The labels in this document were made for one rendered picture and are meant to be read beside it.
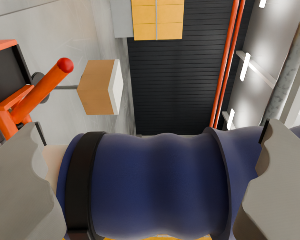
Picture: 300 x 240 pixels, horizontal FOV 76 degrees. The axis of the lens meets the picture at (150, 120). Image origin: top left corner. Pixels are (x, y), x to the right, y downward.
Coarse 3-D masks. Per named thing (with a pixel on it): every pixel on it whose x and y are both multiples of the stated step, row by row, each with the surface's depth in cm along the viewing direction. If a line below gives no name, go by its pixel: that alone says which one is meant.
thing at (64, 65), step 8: (56, 64) 28; (64, 64) 27; (72, 64) 28; (48, 72) 28; (56, 72) 28; (64, 72) 28; (40, 80) 29; (48, 80) 28; (56, 80) 29; (40, 88) 29; (48, 88) 29; (32, 96) 30; (40, 96) 30; (24, 104) 31; (32, 104) 31; (16, 112) 32; (24, 112) 32; (16, 120) 33
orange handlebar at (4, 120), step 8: (16, 104) 33; (0, 112) 30; (8, 112) 31; (0, 120) 30; (8, 120) 31; (24, 120) 35; (0, 128) 31; (8, 128) 31; (16, 128) 32; (8, 136) 32
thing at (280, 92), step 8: (296, 32) 447; (296, 40) 448; (296, 48) 451; (288, 56) 475; (296, 56) 457; (288, 64) 478; (296, 64) 464; (280, 72) 506; (288, 72) 483; (296, 72) 473; (280, 80) 507; (288, 80) 491; (280, 88) 511; (288, 88) 499; (272, 96) 542; (280, 96) 520; (272, 104) 546; (280, 104) 530; (264, 112) 584; (272, 112) 554; (280, 112) 543; (264, 120) 586
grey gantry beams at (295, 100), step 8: (296, 80) 221; (296, 88) 221; (288, 96) 234; (296, 96) 223; (288, 104) 235; (296, 104) 228; (288, 112) 235; (296, 112) 234; (280, 120) 250; (288, 120) 240; (288, 128) 246
